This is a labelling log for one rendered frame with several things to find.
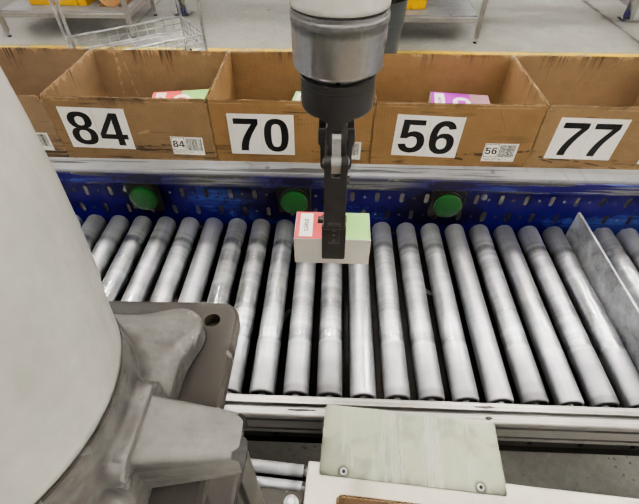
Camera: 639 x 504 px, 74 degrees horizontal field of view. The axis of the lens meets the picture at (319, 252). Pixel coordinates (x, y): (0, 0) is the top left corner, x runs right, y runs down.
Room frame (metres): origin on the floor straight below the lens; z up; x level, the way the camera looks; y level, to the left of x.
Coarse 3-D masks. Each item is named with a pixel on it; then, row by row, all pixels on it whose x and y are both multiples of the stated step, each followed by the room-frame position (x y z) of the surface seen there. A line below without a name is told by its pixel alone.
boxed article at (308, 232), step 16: (304, 224) 0.42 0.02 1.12; (320, 224) 0.42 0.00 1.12; (352, 224) 0.42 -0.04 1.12; (368, 224) 0.42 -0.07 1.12; (304, 240) 0.40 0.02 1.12; (320, 240) 0.40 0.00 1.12; (352, 240) 0.39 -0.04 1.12; (368, 240) 0.39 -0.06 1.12; (304, 256) 0.40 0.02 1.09; (320, 256) 0.39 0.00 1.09; (352, 256) 0.39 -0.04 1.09; (368, 256) 0.39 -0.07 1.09
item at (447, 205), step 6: (438, 198) 0.85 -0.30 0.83; (444, 198) 0.84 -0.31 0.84; (450, 198) 0.84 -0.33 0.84; (456, 198) 0.84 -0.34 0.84; (438, 204) 0.84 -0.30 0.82; (444, 204) 0.83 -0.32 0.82; (450, 204) 0.83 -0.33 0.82; (456, 204) 0.83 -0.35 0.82; (438, 210) 0.84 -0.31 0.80; (444, 210) 0.83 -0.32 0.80; (450, 210) 0.83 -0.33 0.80; (456, 210) 0.83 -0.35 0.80; (444, 216) 0.84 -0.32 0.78; (450, 216) 0.84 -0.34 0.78
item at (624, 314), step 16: (576, 224) 0.80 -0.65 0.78; (576, 240) 0.77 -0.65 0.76; (592, 240) 0.73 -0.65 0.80; (576, 256) 0.74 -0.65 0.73; (592, 256) 0.70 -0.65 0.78; (592, 272) 0.67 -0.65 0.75; (608, 272) 0.63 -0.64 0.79; (608, 288) 0.60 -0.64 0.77; (624, 288) 0.57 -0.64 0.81; (608, 304) 0.58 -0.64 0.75; (624, 304) 0.55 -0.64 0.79; (624, 320) 0.52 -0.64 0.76; (624, 336) 0.50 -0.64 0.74
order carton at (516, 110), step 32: (384, 64) 1.21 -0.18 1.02; (416, 64) 1.20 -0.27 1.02; (448, 64) 1.20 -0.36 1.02; (480, 64) 1.20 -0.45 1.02; (512, 64) 1.17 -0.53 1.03; (384, 96) 1.20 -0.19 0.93; (416, 96) 1.20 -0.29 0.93; (512, 96) 1.11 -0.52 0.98; (384, 128) 0.92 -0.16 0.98; (480, 128) 0.91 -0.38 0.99; (512, 128) 0.91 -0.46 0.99; (384, 160) 0.92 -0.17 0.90; (416, 160) 0.92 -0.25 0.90; (448, 160) 0.91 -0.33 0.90; (480, 160) 0.91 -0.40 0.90
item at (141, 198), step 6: (132, 192) 0.87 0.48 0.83; (138, 192) 0.87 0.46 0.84; (144, 192) 0.87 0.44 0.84; (150, 192) 0.87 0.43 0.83; (132, 198) 0.87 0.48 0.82; (138, 198) 0.86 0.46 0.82; (144, 198) 0.86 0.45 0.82; (150, 198) 0.86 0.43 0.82; (156, 198) 0.87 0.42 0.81; (138, 204) 0.86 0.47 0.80; (144, 204) 0.86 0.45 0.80; (150, 204) 0.86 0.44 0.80; (156, 204) 0.87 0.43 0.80
